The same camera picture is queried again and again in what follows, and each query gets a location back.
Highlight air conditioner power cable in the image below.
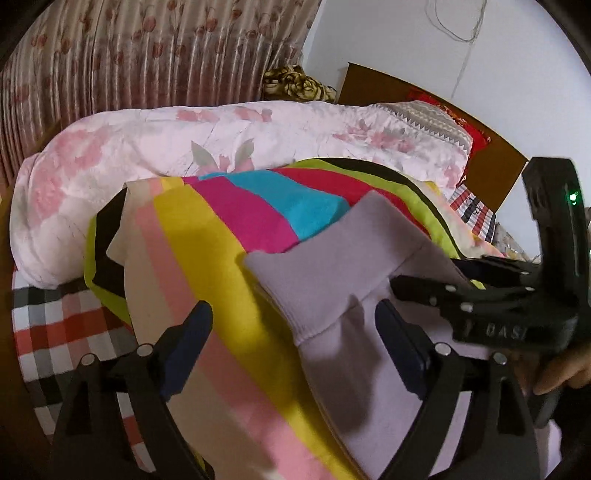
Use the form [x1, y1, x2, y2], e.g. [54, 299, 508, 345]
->
[424, 0, 490, 100]

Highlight purple fleece pants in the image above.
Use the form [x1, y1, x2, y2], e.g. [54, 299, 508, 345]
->
[245, 192, 556, 479]

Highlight floral pleated curtain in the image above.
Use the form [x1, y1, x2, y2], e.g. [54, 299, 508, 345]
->
[1, 1, 320, 186]

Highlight yellow floral cloth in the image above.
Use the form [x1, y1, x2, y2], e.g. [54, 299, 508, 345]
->
[492, 222, 531, 261]

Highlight pink floral quilt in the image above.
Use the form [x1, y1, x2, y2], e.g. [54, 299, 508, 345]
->
[9, 101, 464, 289]

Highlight colourful striped blanket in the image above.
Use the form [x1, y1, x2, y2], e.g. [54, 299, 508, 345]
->
[84, 158, 495, 479]

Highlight person's right hand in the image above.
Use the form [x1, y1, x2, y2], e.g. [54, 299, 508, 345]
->
[533, 343, 591, 395]

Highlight red plaid bed sheet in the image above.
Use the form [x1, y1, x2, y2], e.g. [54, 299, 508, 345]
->
[11, 269, 158, 474]

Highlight red floral pillow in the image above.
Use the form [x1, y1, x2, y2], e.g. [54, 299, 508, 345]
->
[406, 88, 491, 159]

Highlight dark wooden headboard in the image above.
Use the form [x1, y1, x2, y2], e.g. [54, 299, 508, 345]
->
[338, 62, 527, 212]

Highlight yellow black patterned blanket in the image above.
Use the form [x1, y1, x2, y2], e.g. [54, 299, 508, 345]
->
[262, 65, 337, 104]

